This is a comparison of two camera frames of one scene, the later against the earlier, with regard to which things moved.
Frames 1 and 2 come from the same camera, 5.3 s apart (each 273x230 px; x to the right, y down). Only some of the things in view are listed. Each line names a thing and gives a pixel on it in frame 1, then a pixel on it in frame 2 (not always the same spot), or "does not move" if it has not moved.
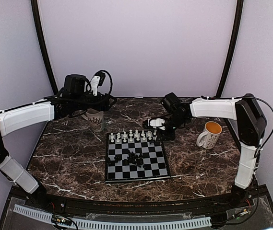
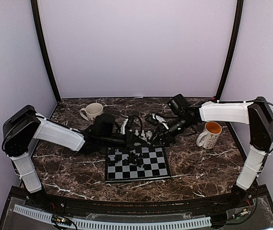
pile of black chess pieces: x=137 y=159 does not move
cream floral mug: x=96 y=119 does not move
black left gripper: x=104 y=98 to x=130 y=137
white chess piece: x=149 y=133 does not move
